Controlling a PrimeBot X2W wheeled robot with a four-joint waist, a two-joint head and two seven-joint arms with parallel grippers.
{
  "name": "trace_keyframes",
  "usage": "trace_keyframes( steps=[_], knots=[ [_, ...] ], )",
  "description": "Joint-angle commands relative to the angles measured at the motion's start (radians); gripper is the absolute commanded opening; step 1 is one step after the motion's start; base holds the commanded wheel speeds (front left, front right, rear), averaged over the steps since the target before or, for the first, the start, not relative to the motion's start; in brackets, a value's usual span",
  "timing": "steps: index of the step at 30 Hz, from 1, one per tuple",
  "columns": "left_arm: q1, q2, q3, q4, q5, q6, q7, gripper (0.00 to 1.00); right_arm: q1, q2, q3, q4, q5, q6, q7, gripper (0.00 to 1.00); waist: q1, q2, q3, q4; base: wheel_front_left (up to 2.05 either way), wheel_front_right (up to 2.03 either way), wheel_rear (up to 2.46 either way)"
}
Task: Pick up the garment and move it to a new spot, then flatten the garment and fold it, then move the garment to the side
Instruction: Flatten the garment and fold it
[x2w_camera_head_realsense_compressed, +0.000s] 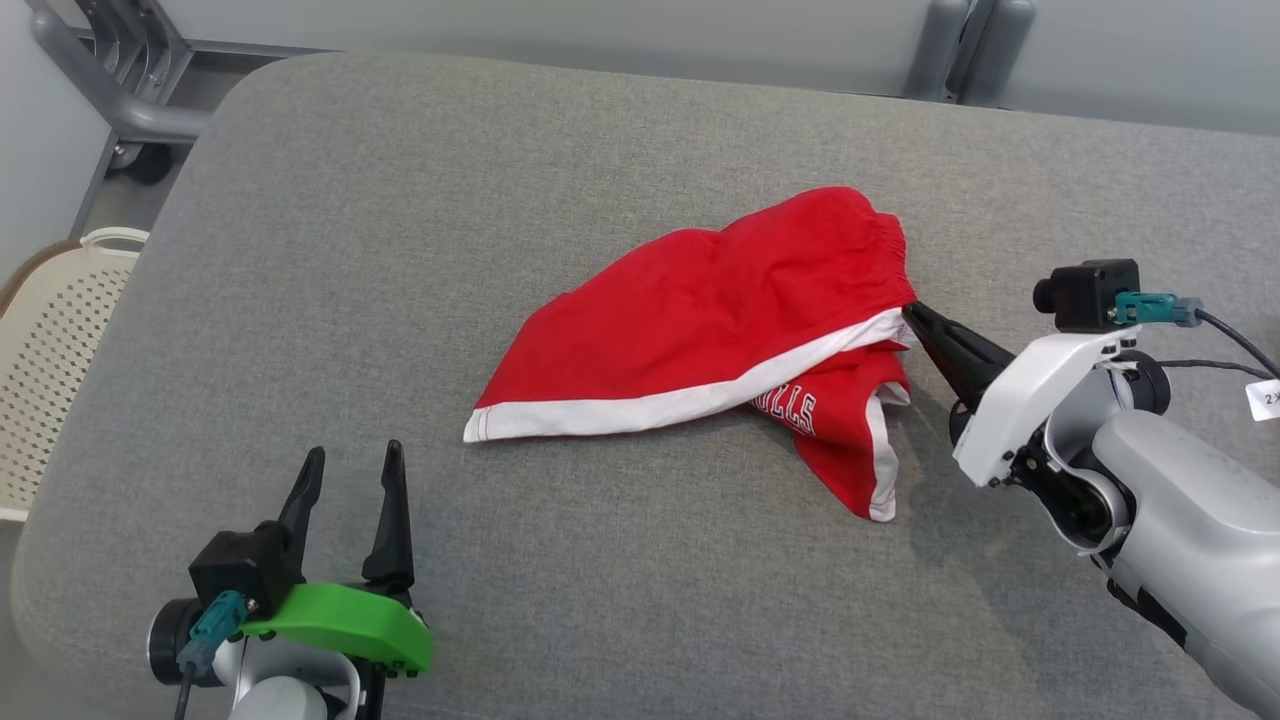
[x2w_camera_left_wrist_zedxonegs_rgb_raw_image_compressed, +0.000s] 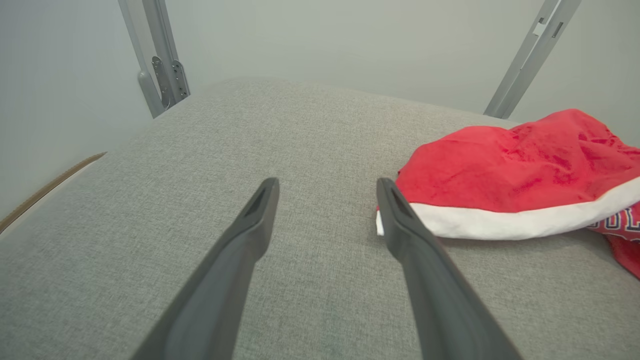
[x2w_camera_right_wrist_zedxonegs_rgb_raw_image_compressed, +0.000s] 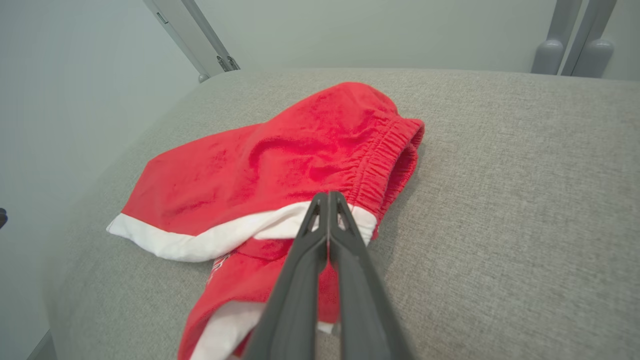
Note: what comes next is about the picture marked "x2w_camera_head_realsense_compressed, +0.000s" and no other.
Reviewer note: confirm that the cream perforated laundry basket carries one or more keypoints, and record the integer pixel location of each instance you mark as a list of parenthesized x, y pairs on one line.
[(60, 370)]

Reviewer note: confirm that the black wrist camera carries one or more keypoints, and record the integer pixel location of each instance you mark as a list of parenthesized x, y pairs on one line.
[(240, 570), (1090, 295)]

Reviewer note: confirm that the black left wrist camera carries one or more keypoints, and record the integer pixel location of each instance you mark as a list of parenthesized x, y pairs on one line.
[(240, 570)]

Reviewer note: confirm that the grey metal rack frame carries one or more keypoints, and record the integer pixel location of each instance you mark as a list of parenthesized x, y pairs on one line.
[(130, 115)]

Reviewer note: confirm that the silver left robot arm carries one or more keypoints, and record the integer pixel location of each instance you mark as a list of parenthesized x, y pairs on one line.
[(280, 700)]

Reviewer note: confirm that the red shorts white trim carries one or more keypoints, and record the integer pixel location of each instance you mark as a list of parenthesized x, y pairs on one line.
[(700, 320)]

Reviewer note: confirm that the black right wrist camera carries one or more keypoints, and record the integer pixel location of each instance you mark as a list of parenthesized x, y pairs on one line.
[(1090, 295)]

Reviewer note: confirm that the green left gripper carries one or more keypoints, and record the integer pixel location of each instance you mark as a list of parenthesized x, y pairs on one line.
[(350, 620)]

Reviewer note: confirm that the grey partition post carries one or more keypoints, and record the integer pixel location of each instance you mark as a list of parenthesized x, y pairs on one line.
[(935, 50), (1000, 50)]

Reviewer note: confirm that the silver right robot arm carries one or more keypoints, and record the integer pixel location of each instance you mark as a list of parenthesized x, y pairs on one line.
[(1200, 520)]

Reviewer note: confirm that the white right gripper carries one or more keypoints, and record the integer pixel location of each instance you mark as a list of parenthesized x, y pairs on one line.
[(1030, 395)]

